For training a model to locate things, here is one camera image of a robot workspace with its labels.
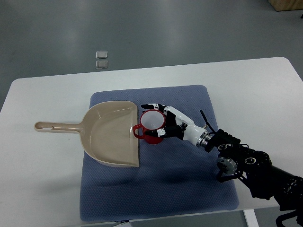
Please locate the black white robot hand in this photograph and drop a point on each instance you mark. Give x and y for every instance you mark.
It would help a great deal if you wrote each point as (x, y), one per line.
(178, 125)

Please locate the red cup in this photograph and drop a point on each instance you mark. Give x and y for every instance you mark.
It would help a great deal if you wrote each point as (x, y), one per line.
(149, 120)

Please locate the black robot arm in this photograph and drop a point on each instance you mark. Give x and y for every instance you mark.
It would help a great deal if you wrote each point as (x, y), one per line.
(254, 169)

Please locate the beige plastic dustpan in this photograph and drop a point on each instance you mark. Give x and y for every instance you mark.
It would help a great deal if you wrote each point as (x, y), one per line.
(105, 133)

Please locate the blue textured mat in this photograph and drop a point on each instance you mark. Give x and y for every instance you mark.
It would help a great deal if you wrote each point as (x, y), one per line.
(174, 177)

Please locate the upper metal floor plate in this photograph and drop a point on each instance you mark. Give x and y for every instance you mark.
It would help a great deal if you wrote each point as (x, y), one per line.
(101, 54)

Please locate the white table leg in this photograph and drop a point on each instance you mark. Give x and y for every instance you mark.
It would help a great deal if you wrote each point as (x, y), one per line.
(250, 217)

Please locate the wooden box corner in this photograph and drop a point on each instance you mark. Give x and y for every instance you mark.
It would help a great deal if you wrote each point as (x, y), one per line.
(286, 5)

